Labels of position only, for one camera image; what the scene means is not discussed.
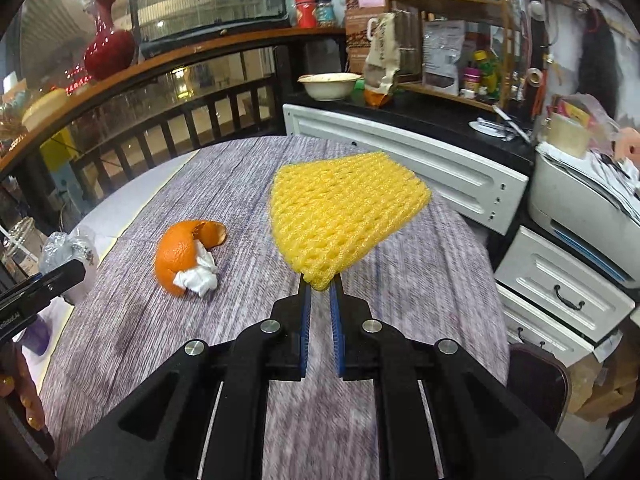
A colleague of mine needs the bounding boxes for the dark lidded jar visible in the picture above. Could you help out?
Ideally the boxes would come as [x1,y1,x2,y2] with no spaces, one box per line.
[315,0,337,29]

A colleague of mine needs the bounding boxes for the small pink jar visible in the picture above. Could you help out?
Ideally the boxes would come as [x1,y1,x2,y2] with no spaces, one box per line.
[460,67,484,99]

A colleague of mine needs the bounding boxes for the orange peel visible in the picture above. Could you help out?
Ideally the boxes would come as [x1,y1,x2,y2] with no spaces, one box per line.
[154,220,228,296]

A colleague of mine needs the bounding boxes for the white printer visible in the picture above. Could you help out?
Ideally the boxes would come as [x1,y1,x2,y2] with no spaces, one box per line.
[528,142,640,289]

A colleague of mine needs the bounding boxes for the cardboard boxes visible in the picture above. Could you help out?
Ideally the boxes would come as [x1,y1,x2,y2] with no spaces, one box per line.
[569,319,640,422]

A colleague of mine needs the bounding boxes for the glass display tank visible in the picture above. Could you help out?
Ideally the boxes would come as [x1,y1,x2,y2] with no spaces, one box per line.
[127,0,292,57]

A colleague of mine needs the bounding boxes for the clear bag of coloured packets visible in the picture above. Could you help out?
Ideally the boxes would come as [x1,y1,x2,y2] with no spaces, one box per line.
[549,92,622,137]

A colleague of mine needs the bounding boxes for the wooden topped black railing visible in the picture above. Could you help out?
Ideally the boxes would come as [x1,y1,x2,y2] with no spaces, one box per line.
[0,26,347,261]

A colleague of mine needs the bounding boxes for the red tin can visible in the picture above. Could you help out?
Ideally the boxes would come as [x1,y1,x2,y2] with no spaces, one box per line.
[293,0,317,29]

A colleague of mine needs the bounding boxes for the round yellow lidded container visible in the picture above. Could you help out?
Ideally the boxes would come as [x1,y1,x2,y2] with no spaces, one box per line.
[21,88,69,131]

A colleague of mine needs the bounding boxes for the white drawer with black handle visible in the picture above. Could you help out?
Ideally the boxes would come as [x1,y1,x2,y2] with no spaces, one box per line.
[497,282,597,367]
[493,225,636,344]

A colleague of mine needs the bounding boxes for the person's left hand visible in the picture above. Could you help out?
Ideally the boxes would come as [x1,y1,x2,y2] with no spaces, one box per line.
[0,344,47,432]

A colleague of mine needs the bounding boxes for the white dish with pen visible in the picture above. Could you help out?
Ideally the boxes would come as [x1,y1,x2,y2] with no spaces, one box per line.
[468,105,532,142]

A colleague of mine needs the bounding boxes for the red ceramic vase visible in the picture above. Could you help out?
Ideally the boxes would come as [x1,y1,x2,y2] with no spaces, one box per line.
[82,0,137,81]

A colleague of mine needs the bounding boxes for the wooden shelf rack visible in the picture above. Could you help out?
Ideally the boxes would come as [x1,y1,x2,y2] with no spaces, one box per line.
[387,0,524,114]

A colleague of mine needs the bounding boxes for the white bowl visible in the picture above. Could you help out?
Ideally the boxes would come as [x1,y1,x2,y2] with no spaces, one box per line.
[297,72,363,102]

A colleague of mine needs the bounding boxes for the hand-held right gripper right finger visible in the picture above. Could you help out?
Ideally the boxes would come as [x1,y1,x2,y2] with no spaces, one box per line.
[327,272,586,480]

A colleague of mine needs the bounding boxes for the silver and brown pouch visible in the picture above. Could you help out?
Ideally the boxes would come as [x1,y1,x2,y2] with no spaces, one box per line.
[421,20,466,96]

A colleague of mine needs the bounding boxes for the dark brown trash bin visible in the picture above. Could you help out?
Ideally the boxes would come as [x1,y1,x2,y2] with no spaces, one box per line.
[507,344,574,432]

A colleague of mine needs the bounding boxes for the yellow foam fruit net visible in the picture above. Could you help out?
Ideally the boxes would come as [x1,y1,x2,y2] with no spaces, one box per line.
[269,151,432,291]

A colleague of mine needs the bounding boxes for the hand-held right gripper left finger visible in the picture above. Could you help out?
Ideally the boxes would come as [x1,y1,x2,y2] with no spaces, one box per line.
[56,271,314,480]

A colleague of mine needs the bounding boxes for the crumpled white tissue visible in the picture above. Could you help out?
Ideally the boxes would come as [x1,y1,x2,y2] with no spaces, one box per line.
[173,241,221,297]

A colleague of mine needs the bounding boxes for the beige paper bag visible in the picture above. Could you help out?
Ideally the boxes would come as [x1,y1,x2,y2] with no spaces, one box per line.
[363,12,402,96]

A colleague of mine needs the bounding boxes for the black hair piece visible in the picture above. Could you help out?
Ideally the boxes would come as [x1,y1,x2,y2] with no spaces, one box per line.
[579,19,619,122]

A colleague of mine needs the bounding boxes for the green and yellow bottle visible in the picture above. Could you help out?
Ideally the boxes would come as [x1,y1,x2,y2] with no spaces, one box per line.
[472,50,501,99]

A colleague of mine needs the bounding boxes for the brown printed box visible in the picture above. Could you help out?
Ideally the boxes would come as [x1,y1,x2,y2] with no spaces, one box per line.
[344,0,392,77]

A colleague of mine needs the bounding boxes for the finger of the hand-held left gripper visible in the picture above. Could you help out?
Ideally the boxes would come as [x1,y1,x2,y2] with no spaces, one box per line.
[0,259,87,344]

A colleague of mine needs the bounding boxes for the pile of papers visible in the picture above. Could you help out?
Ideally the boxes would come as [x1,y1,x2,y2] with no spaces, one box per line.
[537,141,640,221]

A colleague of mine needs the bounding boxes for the white drawer cabinet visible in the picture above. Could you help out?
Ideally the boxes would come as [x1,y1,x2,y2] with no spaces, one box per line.
[282,104,530,235]

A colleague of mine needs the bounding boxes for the pink foam roll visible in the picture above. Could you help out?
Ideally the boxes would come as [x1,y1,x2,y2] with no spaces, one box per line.
[613,127,640,164]

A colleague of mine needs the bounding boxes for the clear plastic wrap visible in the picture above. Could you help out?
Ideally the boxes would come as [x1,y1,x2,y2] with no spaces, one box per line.
[39,226,99,307]

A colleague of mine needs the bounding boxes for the dark brown slatted box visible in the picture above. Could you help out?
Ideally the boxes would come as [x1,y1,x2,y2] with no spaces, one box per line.
[392,9,424,84]

